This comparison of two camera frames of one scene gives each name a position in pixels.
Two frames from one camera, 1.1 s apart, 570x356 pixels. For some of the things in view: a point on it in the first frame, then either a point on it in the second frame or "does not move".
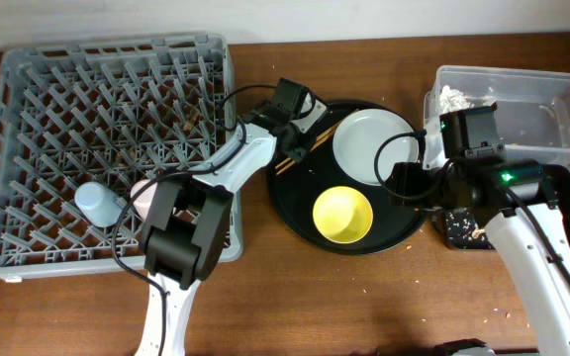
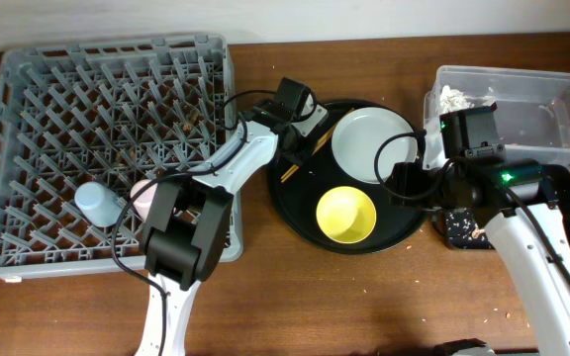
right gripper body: x=413 y=180 does not move
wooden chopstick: x=311 y=150 -> x=293 y=168
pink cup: x=142 y=202 does not move
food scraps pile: x=460 y=224 does not move
